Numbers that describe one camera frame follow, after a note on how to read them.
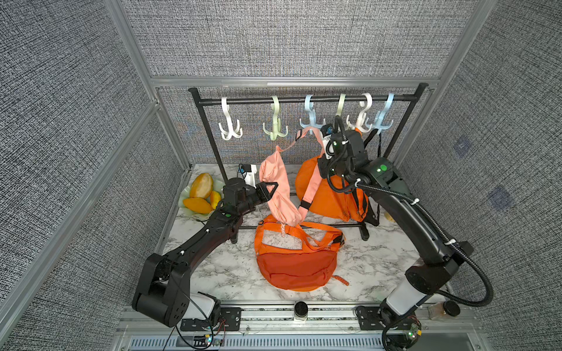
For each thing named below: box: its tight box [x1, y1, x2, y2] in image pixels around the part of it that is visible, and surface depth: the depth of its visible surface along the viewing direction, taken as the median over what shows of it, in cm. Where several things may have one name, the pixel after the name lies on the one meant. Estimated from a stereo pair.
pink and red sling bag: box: [259, 127, 325, 226], surface depth 78 cm
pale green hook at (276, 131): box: [262, 95, 289, 142], surface depth 65 cm
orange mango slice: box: [182, 197, 214, 214], surface depth 101 cm
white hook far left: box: [218, 96, 243, 141], surface depth 66 cm
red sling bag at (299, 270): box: [256, 250, 350, 292], surface depth 82 cm
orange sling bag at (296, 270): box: [254, 216, 350, 292], surface depth 85 cm
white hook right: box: [346, 92, 374, 134], surface depth 66 cm
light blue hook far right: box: [367, 92, 395, 135], surface depth 67 cm
